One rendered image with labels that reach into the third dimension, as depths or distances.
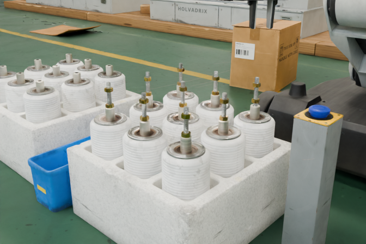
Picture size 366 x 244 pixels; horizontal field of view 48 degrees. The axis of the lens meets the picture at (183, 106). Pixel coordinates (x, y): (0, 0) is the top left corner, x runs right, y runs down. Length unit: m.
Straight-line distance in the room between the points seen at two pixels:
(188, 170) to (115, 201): 0.21
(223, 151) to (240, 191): 0.09
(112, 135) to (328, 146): 0.45
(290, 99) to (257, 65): 0.74
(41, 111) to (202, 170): 0.55
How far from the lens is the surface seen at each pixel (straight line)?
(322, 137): 0.81
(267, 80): 1.96
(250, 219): 0.94
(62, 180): 1.08
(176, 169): 0.77
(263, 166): 0.91
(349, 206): 1.17
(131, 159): 0.86
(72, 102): 1.24
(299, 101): 1.24
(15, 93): 1.28
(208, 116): 1.00
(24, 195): 1.21
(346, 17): 1.09
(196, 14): 3.39
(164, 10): 3.62
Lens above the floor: 0.60
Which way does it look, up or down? 20 degrees down
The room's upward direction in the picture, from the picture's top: straight up
